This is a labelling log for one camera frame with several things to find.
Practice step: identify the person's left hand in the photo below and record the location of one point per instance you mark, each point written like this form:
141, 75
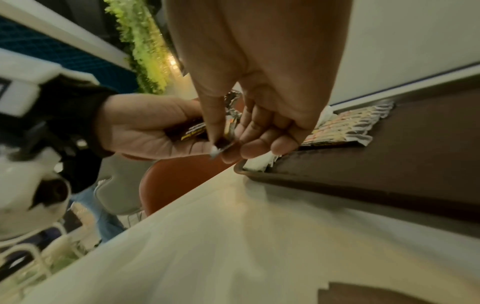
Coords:
142, 127

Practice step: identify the person's right hand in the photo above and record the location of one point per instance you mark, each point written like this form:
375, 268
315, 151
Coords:
262, 59

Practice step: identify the pile of coffee stick sachets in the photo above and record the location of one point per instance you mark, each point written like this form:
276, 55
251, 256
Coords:
191, 130

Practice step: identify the row of white tea bags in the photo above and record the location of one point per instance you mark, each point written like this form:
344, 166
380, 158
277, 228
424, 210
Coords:
258, 163

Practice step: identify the row of gold coffee sachets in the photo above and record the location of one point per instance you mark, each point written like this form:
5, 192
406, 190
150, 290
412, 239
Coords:
345, 127

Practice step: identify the brown plastic tray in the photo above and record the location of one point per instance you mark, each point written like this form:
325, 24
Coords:
393, 163

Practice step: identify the red padded chair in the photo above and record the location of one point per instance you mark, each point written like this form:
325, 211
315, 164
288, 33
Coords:
180, 181

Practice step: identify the left marker wristband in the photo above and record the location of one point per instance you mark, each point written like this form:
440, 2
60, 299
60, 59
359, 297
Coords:
71, 112

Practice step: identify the green plant wall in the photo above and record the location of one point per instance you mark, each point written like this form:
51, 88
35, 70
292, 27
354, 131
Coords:
146, 44

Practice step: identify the white metal chair frame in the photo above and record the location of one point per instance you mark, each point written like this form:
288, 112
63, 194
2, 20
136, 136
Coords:
37, 252

